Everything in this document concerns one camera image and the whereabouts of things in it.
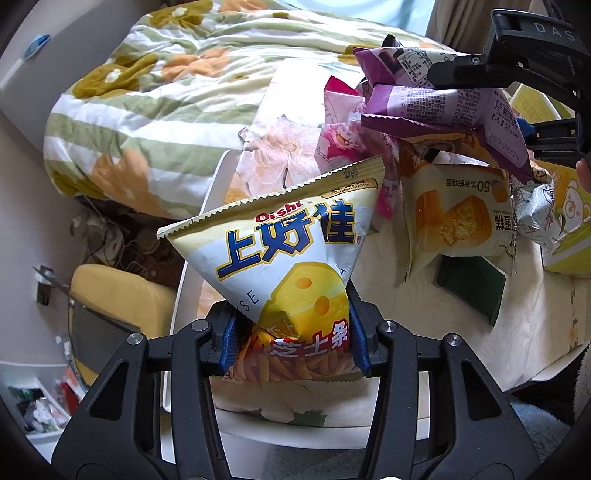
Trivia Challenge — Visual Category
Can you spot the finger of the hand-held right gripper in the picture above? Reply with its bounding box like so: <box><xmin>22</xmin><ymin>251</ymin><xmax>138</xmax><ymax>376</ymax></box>
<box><xmin>427</xmin><ymin>54</ymin><xmax>581</xmax><ymax>110</ymax></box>
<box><xmin>517</xmin><ymin>117</ymin><xmax>591</xmax><ymax>169</ymax></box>

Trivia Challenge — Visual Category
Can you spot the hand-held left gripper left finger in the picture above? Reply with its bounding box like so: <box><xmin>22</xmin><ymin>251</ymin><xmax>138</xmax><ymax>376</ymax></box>
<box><xmin>51</xmin><ymin>302</ymin><xmax>238</xmax><ymax>480</ymax></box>

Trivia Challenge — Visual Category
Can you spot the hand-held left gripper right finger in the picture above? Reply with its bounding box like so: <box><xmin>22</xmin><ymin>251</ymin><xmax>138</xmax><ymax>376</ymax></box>
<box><xmin>346</xmin><ymin>281</ymin><xmax>543</xmax><ymax>480</ymax></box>

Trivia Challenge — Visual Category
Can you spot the purple snack packet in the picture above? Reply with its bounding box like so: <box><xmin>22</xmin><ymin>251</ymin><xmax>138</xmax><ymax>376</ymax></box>
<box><xmin>360</xmin><ymin>84</ymin><xmax>534</xmax><ymax>183</ymax></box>
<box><xmin>355</xmin><ymin>34</ymin><xmax>462</xmax><ymax>89</ymax></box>

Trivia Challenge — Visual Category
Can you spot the yellow-green cardboard box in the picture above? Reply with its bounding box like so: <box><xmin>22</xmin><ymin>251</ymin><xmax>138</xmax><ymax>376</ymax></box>
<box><xmin>508</xmin><ymin>84</ymin><xmax>591</xmax><ymax>278</ymax></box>

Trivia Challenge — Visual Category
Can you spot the cheese stick snack bag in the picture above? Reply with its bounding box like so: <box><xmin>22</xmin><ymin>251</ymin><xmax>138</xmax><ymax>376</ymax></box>
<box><xmin>157</xmin><ymin>156</ymin><xmax>386</xmax><ymax>384</ymax></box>

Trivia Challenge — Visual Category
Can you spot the brown curtain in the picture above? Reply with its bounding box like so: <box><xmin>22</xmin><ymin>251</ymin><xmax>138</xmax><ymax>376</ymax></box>
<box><xmin>425</xmin><ymin>0</ymin><xmax>491</xmax><ymax>52</ymax></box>

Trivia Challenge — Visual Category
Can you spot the grey-green snack bag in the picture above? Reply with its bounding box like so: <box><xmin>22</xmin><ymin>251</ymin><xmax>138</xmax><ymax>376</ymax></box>
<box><xmin>512</xmin><ymin>179</ymin><xmax>556</xmax><ymax>251</ymax></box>

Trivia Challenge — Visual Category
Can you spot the yellow cushioned chair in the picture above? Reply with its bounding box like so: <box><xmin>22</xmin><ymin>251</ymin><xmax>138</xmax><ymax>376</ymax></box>
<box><xmin>67</xmin><ymin>264</ymin><xmax>179</xmax><ymax>394</ymax></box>

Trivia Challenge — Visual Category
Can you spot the dark green card box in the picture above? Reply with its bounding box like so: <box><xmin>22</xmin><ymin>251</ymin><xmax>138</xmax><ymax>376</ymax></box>
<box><xmin>434</xmin><ymin>254</ymin><xmax>507</xmax><ymax>328</ymax></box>

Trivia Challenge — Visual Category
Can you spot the light blue sheer curtain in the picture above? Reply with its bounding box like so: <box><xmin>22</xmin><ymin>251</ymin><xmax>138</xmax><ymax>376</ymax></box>
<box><xmin>291</xmin><ymin>0</ymin><xmax>417</xmax><ymax>34</ymax></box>

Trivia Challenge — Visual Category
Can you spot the yellow egg cake packet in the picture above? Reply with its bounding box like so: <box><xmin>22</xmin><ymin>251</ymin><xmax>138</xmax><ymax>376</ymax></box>
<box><xmin>398</xmin><ymin>142</ymin><xmax>516</xmax><ymax>283</ymax></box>

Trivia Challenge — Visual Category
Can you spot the pink snack packet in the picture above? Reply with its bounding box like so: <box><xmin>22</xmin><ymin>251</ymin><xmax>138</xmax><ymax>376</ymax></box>
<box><xmin>374</xmin><ymin>151</ymin><xmax>403</xmax><ymax>220</ymax></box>
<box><xmin>316</xmin><ymin>76</ymin><xmax>366</xmax><ymax>163</ymax></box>

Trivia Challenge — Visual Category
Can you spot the cream floral tablecloth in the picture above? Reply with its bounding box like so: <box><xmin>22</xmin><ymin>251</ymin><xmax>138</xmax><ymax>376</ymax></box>
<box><xmin>198</xmin><ymin>59</ymin><xmax>591</xmax><ymax>428</ymax></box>

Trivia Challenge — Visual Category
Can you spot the white storage bin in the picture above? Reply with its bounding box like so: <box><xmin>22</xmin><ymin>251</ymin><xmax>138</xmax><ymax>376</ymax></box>
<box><xmin>0</xmin><ymin>361</ymin><xmax>89</xmax><ymax>437</ymax></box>

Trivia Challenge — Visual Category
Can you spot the floral striped blanket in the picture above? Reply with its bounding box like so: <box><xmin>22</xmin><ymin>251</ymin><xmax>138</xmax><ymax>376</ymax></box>
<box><xmin>44</xmin><ymin>0</ymin><xmax>458</xmax><ymax>221</ymax></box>

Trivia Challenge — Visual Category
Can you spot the grey bed headboard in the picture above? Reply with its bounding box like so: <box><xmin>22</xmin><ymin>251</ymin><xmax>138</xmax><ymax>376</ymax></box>
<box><xmin>0</xmin><ymin>0</ymin><xmax>155</xmax><ymax>148</ymax></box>

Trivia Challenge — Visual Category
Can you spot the blue white toothbrush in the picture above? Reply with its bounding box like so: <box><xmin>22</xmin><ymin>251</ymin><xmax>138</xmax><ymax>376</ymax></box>
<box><xmin>0</xmin><ymin>34</ymin><xmax>51</xmax><ymax>91</ymax></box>

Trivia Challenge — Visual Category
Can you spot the tangle of cables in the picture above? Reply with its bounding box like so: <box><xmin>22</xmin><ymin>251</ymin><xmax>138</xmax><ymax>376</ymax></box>
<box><xmin>69</xmin><ymin>198</ymin><xmax>185</xmax><ymax>283</ymax></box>

